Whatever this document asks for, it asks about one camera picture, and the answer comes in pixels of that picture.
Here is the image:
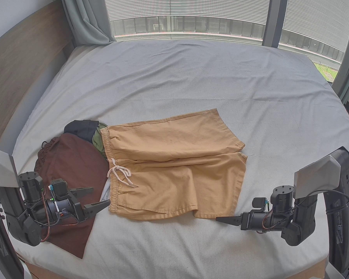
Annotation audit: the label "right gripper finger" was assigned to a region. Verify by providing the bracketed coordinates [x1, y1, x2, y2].
[216, 215, 242, 226]

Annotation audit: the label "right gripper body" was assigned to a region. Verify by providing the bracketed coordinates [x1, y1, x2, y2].
[240, 211, 270, 231]

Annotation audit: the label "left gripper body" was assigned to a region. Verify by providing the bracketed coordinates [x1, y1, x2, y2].
[47, 191, 87, 223]

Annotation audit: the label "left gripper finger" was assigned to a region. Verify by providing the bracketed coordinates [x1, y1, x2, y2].
[83, 200, 111, 218]
[70, 187, 94, 197]

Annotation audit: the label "tan shorts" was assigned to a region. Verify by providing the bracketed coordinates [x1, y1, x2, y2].
[100, 108, 248, 221]

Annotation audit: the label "bed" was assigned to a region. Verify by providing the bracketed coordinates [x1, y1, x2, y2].
[0, 0, 349, 279]

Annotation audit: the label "brown shorts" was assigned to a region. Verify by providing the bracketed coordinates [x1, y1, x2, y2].
[35, 134, 110, 259]

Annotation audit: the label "green garment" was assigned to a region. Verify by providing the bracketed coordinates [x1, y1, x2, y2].
[91, 122, 108, 159]

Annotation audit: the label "black garment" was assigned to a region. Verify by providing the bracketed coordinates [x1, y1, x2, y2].
[64, 120, 99, 143]

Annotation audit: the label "window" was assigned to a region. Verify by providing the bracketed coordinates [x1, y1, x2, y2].
[100, 0, 349, 84]

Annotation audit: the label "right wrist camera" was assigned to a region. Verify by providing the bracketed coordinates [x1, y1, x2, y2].
[251, 197, 267, 211]

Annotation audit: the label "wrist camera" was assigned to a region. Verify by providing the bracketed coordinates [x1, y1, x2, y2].
[48, 178, 68, 200]
[251, 197, 267, 211]

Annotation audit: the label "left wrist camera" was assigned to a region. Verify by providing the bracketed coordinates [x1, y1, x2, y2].
[48, 178, 68, 200]

